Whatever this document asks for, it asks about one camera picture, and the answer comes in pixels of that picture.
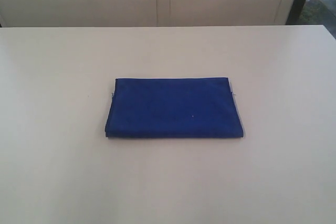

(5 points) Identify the blue towel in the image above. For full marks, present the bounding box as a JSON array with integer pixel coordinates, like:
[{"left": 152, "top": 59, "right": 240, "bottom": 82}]
[{"left": 105, "top": 77, "right": 244, "bottom": 138}]

